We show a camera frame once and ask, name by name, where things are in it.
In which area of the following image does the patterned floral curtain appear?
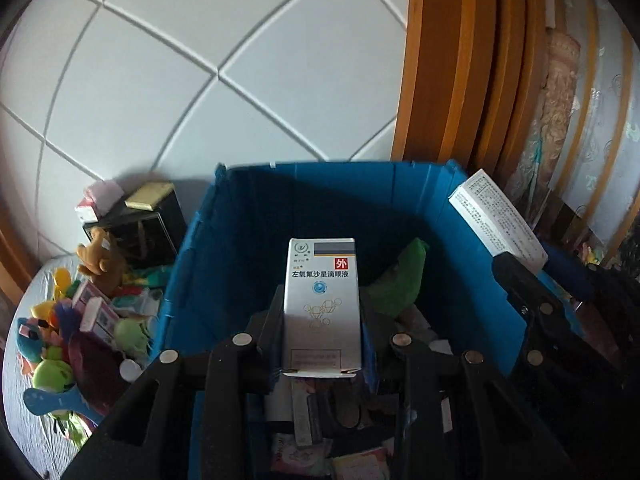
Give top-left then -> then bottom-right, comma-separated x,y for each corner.
500,0 -> 640,271

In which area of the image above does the black box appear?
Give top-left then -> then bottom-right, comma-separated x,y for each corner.
82,185 -> 188,271

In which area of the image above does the blue fuzzy toy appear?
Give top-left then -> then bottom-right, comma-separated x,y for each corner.
52,300 -> 83,336

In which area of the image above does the maroon cloth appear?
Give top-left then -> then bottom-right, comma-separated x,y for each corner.
67,332 -> 133,413

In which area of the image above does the pink and white small box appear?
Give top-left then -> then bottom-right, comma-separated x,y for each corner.
75,180 -> 126,223

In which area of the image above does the white padded headboard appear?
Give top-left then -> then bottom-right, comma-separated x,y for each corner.
0,0 -> 411,261

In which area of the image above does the wooden headboard frame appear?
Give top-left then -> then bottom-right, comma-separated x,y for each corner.
0,0 -> 556,311

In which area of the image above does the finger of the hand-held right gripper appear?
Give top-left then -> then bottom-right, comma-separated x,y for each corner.
491,251 -> 571,376

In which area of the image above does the pink printed packet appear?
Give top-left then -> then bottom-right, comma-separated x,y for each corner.
271,432 -> 333,476

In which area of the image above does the white box with fine print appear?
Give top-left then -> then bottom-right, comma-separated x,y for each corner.
448,169 -> 549,273

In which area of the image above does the white medicine box blue stripe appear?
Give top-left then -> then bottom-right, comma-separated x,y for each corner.
281,238 -> 363,378

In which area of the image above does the blue plastic paddle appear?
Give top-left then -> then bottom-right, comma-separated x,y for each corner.
23,385 -> 103,423

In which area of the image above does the long white box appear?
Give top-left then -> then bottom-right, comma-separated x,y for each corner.
291,379 -> 323,447

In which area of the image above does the blue storage container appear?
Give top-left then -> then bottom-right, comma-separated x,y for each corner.
150,159 -> 591,480

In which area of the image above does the yellow sticky note pad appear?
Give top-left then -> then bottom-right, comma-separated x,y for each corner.
124,182 -> 175,211

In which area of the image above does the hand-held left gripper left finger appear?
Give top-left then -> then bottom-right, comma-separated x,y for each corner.
60,284 -> 287,480

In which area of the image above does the blue plush fish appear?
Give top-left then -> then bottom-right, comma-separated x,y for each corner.
15,316 -> 53,362

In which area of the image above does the brown plush toy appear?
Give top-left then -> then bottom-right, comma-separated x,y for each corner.
76,226 -> 128,296

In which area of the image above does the light green plush toy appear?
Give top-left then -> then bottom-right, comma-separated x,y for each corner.
114,317 -> 152,358

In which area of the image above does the round green plush toy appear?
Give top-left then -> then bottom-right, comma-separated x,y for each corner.
31,359 -> 75,392

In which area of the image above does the yellow plastic toy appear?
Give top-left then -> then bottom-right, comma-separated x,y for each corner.
52,267 -> 83,301

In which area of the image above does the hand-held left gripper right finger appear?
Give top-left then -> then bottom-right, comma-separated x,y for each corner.
361,295 -> 576,480

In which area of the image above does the teal plastic toy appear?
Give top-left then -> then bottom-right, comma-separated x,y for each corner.
122,266 -> 173,293

